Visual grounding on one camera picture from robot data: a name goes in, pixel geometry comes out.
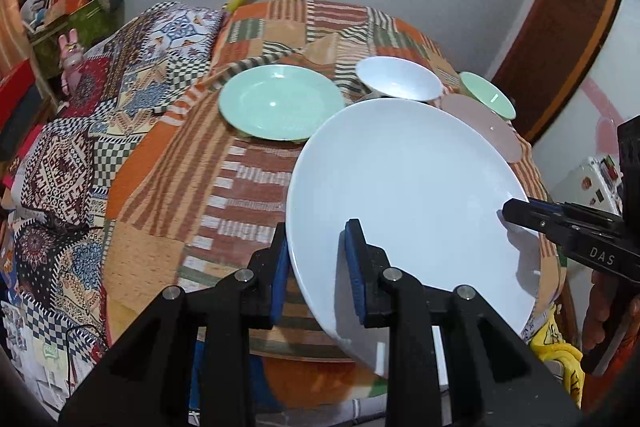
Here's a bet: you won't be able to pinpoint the pink bowl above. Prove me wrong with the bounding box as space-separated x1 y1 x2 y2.
440 93 523 164

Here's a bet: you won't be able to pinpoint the white plate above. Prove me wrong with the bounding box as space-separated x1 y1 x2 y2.
285 98 541 376

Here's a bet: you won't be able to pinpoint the mint green bowl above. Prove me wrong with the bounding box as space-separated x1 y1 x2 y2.
459 72 516 121

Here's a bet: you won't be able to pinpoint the white bowl black dots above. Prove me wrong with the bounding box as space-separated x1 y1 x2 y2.
355 56 444 102

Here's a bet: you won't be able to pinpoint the mint green plate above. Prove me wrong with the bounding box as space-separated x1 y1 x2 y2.
219 65 346 142

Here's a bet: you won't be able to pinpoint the person's right hand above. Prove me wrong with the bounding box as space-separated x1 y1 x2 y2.
582 271 639 364

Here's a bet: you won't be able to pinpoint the white small fridge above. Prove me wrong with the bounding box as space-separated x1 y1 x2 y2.
550 155 623 216

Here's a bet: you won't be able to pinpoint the yellow cloth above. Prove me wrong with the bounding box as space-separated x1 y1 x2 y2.
529 306 585 407

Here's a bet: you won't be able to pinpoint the patterned patchwork quilt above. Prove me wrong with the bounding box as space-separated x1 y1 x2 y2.
1 1 229 414

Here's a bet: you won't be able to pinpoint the brown wooden door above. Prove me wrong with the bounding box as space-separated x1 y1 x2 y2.
494 0 622 143

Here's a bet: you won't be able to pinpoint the red and blue box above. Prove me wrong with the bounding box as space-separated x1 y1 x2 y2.
0 60 42 161

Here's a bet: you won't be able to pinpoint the pink bunny toy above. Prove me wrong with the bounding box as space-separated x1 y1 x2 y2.
58 28 84 96

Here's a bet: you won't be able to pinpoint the green cardboard box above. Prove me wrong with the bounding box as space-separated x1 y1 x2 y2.
29 0 122 78

